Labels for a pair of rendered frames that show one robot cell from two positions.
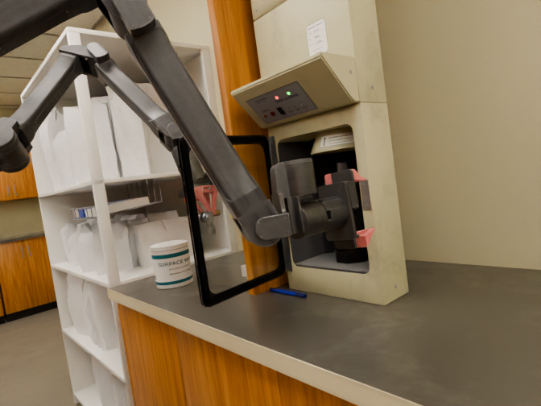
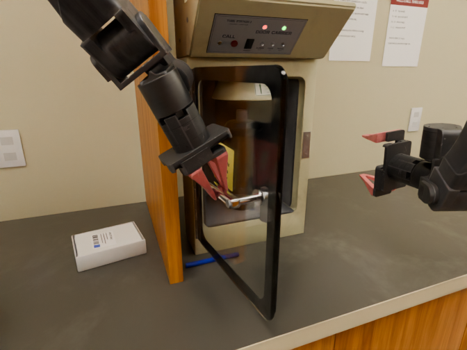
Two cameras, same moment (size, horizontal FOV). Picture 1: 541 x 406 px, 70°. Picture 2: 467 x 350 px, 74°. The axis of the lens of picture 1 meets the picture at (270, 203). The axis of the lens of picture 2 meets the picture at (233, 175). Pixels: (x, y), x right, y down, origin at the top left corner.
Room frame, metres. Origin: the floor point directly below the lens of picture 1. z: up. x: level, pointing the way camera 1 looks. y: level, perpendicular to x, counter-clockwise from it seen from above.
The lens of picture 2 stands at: (0.80, 0.58, 1.38)
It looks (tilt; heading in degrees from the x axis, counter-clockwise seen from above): 19 degrees down; 290
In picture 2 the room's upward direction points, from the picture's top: straight up
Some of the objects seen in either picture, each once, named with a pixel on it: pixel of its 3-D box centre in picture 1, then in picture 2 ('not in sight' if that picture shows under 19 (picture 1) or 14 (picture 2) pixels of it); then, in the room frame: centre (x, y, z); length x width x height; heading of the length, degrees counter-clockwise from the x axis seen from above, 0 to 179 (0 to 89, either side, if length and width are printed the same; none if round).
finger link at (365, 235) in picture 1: (357, 225); (377, 175); (0.72, -0.15, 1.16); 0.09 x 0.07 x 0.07; 131
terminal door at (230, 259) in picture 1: (237, 213); (228, 181); (0.99, 0.09, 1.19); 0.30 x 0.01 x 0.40; 138
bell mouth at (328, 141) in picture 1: (341, 140); not in sight; (1.05, -0.21, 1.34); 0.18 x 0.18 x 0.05
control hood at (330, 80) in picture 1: (289, 96); (269, 30); (0.96, -0.08, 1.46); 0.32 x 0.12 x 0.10; 41
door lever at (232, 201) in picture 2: not in sight; (232, 192); (0.95, 0.16, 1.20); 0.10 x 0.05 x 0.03; 138
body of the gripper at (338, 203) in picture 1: (328, 213); (404, 169); (0.67, -0.10, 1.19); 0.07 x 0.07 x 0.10; 41
